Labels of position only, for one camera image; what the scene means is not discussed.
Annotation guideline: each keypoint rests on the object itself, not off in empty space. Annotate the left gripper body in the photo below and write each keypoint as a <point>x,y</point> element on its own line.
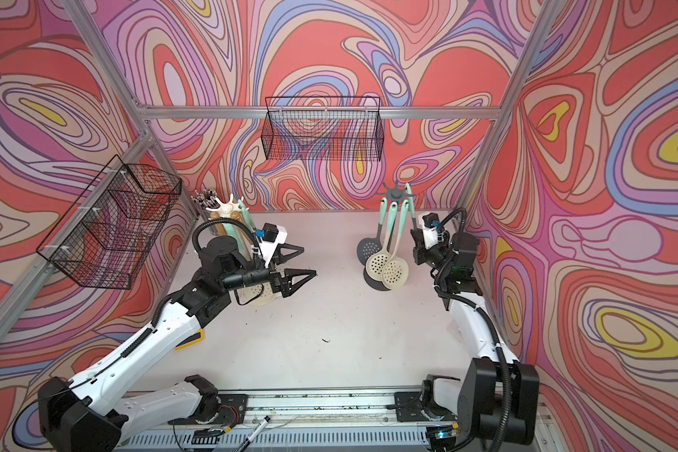
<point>263,278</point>

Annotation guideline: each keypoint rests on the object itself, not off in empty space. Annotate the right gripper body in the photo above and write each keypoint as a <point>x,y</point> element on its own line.
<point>435,255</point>

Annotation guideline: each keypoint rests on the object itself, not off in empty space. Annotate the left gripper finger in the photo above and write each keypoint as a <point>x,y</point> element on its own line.
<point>294,279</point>
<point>285,252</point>

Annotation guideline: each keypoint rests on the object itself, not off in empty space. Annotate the cream skimmer mint handle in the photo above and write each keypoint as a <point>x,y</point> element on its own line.
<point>377,261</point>
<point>257,295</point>

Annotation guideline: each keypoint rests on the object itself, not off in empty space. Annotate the grey slotted spoon mint handle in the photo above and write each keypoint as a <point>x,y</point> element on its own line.
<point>368,246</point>

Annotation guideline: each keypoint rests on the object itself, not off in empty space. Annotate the dark grey utensil rack stand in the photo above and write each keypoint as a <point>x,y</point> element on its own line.
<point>396,194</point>

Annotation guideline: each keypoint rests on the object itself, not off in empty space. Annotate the cream skimmer wooden handle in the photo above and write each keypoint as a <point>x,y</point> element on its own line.
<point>238,216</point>

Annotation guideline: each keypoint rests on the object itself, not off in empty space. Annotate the grey skimmer mint handle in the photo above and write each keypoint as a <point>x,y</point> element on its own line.
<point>246,216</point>

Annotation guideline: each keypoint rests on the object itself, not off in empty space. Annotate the mint handle utensil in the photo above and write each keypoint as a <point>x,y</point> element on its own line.
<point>410,198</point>

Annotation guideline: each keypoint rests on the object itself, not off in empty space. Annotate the cream slotted spoon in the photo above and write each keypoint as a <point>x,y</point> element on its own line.
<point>218,229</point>

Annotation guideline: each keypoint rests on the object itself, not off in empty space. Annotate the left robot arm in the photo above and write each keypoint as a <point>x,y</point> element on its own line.
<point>91,411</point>

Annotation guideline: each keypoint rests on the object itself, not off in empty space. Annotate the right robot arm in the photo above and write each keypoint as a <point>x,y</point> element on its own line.
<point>496,402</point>

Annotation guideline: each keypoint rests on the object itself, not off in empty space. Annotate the cream utensil rack stand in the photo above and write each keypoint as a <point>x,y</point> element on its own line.
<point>226,208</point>

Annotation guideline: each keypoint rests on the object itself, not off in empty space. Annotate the pen holder cup with pens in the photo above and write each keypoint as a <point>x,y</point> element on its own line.
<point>208,204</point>

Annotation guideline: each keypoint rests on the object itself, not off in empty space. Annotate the yellow calculator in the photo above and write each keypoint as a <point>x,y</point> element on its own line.
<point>191,340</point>

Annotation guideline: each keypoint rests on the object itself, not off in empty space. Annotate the black marker pen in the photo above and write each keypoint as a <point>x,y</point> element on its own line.
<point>258,430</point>

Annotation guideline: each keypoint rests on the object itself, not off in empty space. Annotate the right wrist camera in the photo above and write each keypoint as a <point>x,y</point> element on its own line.
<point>434,231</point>

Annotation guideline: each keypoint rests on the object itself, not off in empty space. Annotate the black wire basket back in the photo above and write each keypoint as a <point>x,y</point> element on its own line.
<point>315,127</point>

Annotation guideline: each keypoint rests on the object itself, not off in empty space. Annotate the black wire basket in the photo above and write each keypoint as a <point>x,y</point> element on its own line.
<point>116,230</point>
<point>315,127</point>

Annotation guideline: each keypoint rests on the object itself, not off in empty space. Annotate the black wire basket left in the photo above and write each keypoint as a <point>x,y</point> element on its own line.
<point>116,230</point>

